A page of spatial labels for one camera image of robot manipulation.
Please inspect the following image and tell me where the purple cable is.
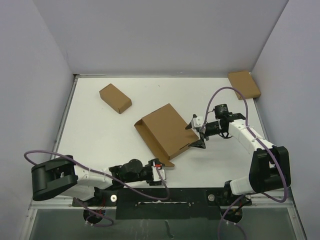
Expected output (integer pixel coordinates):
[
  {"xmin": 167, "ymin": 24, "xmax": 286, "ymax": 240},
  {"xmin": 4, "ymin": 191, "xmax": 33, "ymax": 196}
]
[
  {"xmin": 203, "ymin": 86, "xmax": 289, "ymax": 240},
  {"xmin": 23, "ymin": 149, "xmax": 171, "ymax": 228}
]

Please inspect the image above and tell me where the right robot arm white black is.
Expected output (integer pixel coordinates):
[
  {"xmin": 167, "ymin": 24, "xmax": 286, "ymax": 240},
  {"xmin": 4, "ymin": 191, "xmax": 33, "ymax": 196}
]
[{"xmin": 186, "ymin": 104, "xmax": 291, "ymax": 205}]

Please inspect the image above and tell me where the large cardboard box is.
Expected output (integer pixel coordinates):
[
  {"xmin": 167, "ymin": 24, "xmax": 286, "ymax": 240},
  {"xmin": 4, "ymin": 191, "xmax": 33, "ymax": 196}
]
[{"xmin": 134, "ymin": 103, "xmax": 199, "ymax": 168}]

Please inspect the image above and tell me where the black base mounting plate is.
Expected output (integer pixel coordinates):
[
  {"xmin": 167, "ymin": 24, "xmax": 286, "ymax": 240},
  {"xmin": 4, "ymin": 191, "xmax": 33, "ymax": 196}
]
[{"xmin": 72, "ymin": 187, "xmax": 252, "ymax": 220}]

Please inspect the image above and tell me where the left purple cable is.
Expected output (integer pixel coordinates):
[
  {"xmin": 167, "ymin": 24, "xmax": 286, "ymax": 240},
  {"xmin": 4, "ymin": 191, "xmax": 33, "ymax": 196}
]
[{"xmin": 23, "ymin": 149, "xmax": 171, "ymax": 228}]

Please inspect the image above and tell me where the small closed cardboard box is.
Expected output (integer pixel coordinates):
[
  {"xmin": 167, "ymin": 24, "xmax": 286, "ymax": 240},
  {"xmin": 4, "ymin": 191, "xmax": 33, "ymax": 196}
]
[{"xmin": 99, "ymin": 83, "xmax": 132, "ymax": 114}]

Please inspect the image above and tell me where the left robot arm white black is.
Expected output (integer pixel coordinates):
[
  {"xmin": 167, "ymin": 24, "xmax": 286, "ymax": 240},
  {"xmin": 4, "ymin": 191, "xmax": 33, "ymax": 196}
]
[{"xmin": 31, "ymin": 155, "xmax": 166, "ymax": 206}]

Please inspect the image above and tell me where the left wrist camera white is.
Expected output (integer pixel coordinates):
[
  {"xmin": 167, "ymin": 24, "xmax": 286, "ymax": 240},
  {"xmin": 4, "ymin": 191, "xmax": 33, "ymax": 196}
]
[{"xmin": 151, "ymin": 165, "xmax": 166, "ymax": 182}]

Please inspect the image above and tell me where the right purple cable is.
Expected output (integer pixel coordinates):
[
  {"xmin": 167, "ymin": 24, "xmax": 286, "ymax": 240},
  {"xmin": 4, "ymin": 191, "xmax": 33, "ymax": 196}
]
[{"xmin": 203, "ymin": 86, "xmax": 289, "ymax": 240}]

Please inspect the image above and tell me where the aluminium frame rail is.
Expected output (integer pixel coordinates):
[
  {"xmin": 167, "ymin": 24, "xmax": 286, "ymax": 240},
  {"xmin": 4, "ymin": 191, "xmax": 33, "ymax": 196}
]
[{"xmin": 20, "ymin": 190, "xmax": 306, "ymax": 240}]

